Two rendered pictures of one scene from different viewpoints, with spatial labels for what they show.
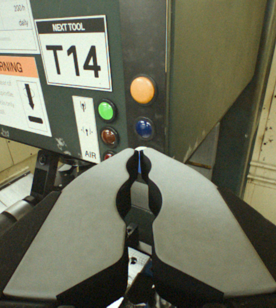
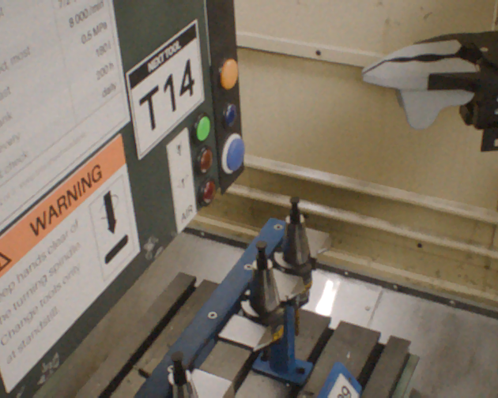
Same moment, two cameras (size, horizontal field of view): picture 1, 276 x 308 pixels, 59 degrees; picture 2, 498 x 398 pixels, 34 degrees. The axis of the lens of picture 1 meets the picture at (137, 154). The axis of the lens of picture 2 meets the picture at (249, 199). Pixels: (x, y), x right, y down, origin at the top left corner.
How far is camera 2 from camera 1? 0.72 m
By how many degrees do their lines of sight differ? 76
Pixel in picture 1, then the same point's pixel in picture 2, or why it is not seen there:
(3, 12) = (77, 95)
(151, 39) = (228, 20)
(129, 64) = (215, 57)
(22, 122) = (92, 286)
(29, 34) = (116, 102)
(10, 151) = not seen: outside the picture
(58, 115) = (149, 199)
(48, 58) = (141, 117)
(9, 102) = (71, 269)
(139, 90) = (233, 74)
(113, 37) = (201, 38)
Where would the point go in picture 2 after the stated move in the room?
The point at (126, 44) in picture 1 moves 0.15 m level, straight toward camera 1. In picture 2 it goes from (213, 37) to (396, 20)
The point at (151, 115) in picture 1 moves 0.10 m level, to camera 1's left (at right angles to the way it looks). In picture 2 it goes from (232, 95) to (241, 156)
